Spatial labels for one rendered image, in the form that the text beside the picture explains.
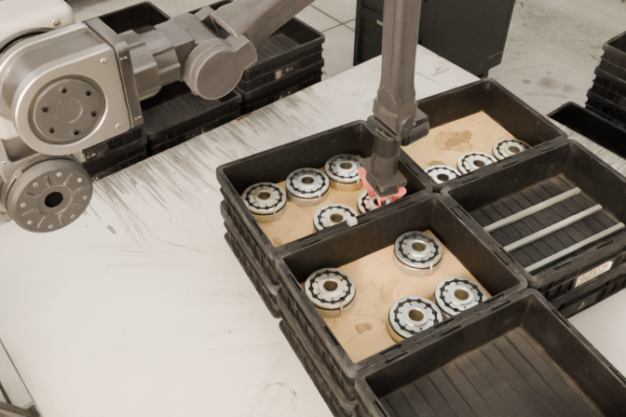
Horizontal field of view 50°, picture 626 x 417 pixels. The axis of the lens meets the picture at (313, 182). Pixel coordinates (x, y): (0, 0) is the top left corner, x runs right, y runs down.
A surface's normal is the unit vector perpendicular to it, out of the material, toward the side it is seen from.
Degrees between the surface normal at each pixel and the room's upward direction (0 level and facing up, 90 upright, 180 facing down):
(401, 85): 93
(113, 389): 0
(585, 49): 0
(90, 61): 90
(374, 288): 0
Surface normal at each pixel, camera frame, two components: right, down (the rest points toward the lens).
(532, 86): 0.01, -0.74
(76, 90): 0.63, 0.52
